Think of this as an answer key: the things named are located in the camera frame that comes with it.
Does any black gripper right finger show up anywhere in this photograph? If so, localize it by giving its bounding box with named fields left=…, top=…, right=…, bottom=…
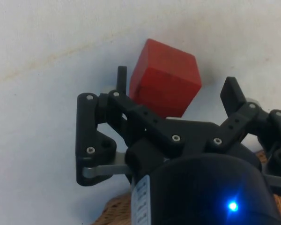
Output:
left=206, top=76, right=281, bottom=196

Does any wicker basket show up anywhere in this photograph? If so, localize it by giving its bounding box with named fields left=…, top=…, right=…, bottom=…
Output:
left=88, top=150, right=281, bottom=225

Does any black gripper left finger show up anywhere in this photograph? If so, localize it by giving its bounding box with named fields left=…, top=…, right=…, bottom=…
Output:
left=75, top=66, right=190, bottom=187

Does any red cube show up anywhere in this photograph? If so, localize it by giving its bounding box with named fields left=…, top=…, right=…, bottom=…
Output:
left=128, top=38, right=203, bottom=118

